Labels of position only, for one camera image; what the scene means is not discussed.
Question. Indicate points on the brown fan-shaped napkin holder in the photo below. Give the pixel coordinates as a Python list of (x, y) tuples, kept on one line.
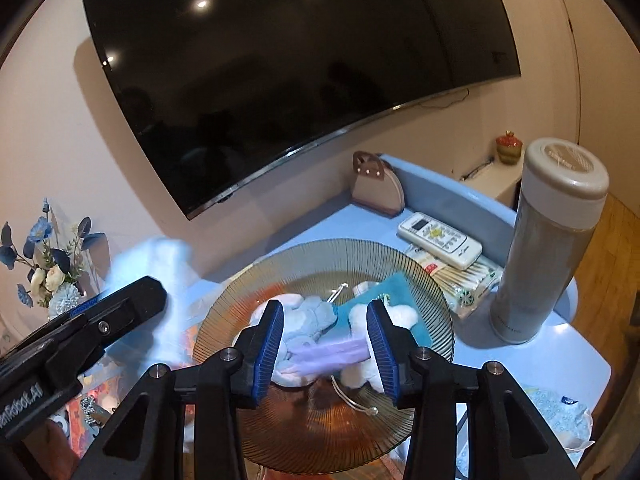
[(375, 190)]

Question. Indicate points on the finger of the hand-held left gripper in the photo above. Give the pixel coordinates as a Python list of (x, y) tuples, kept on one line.
[(125, 310)]

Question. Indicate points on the grey plush toy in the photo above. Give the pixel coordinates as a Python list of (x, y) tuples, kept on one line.
[(310, 317)]

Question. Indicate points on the purple packet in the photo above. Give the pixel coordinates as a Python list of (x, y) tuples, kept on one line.
[(330, 352)]

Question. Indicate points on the amber ribbed glass plate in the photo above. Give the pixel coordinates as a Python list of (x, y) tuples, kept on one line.
[(320, 435)]

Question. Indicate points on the pale blue fluffy cloth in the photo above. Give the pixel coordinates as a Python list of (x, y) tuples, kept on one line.
[(165, 265)]

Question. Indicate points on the cotton swab pack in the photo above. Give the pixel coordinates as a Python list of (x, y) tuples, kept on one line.
[(470, 285)]

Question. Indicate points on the person's left hand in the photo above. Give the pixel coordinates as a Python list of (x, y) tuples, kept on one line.
[(60, 442)]

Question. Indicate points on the beige thermos bottle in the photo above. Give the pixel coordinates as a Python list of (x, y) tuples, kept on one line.
[(530, 260)]

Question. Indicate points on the floral orange tablecloth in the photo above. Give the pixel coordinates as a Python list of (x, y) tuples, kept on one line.
[(187, 335)]

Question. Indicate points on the white side cabinet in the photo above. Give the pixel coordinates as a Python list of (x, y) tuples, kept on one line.
[(495, 182)]

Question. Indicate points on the blue and white flower bouquet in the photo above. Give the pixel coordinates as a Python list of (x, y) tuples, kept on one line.
[(50, 275)]

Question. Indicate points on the black television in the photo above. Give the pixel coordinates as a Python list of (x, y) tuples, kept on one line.
[(300, 70)]

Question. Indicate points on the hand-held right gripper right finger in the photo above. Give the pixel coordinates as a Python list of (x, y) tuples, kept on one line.
[(382, 350)]

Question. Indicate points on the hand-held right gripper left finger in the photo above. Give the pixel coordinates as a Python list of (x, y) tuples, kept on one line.
[(267, 350)]

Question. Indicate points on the white remote control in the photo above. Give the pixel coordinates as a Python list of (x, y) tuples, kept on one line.
[(440, 237)]

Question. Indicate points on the white plush toy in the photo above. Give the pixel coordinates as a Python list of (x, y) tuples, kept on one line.
[(405, 315)]

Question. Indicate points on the red and gold jar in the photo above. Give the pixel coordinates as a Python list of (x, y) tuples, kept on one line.
[(508, 150)]

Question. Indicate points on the white wipes packet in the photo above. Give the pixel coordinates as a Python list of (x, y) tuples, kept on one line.
[(555, 410)]

